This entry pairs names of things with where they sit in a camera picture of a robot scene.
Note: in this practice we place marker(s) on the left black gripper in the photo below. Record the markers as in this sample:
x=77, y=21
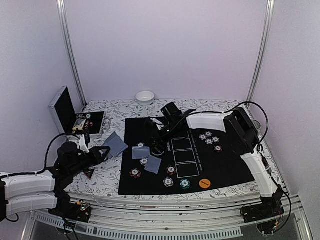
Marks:
x=97, y=157

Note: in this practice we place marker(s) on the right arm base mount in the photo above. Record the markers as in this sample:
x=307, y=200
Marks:
x=268, y=208

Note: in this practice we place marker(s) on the green chip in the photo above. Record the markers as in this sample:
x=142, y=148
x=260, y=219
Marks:
x=141, y=144
x=185, y=184

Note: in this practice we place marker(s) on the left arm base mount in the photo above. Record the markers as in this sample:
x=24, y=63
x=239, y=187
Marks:
x=78, y=211

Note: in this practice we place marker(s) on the left aluminium frame post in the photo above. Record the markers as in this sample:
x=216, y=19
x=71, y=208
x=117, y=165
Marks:
x=62, y=13

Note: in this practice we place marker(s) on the blue card deck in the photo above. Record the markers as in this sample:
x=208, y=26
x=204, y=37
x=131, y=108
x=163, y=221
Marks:
x=116, y=145

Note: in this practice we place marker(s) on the aluminium frame post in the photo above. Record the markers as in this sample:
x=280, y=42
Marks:
x=270, y=4
x=62, y=13

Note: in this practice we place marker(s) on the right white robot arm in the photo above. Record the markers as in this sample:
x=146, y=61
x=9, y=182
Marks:
x=243, y=139

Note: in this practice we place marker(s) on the right aluminium frame post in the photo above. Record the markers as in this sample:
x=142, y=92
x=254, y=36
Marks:
x=270, y=4

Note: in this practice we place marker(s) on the orange big blind button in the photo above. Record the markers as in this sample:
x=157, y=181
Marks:
x=204, y=183

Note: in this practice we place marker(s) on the white ceramic bowl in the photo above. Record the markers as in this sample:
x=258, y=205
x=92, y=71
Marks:
x=145, y=98

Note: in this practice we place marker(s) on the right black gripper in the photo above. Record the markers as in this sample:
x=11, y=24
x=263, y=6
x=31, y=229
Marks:
x=156, y=136

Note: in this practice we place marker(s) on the red chip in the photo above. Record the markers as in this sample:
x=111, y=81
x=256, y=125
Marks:
x=171, y=170
x=135, y=173
x=218, y=149

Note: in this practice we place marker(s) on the clear dealer button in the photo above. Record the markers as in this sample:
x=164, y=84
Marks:
x=157, y=151

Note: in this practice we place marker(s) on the white chip cluster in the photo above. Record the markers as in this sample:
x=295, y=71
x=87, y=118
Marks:
x=208, y=134
x=215, y=139
x=209, y=141

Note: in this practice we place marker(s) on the black triangular marker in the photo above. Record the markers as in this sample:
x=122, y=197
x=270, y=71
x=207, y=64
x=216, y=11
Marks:
x=89, y=173

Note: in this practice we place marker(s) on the silver poker chip case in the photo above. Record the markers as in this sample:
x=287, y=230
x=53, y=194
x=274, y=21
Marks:
x=65, y=117

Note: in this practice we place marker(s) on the black poker mat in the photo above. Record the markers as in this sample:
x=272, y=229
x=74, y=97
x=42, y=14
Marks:
x=192, y=158

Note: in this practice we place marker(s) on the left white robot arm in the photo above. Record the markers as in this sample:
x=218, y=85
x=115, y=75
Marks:
x=45, y=189

